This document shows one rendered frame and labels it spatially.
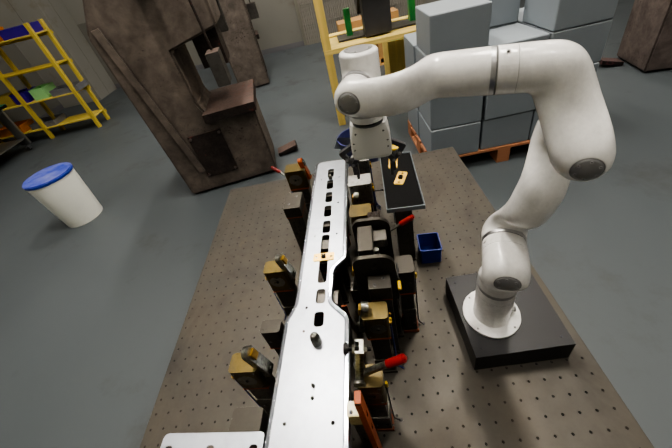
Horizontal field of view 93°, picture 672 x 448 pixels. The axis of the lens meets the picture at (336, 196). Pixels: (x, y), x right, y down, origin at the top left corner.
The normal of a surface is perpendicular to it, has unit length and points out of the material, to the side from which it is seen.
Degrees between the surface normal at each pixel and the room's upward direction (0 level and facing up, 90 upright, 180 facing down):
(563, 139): 61
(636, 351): 0
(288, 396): 0
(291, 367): 0
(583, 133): 48
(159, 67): 90
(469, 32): 90
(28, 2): 90
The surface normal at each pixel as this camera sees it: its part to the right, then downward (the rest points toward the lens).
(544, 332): -0.20, -0.74
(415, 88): 0.48, 0.45
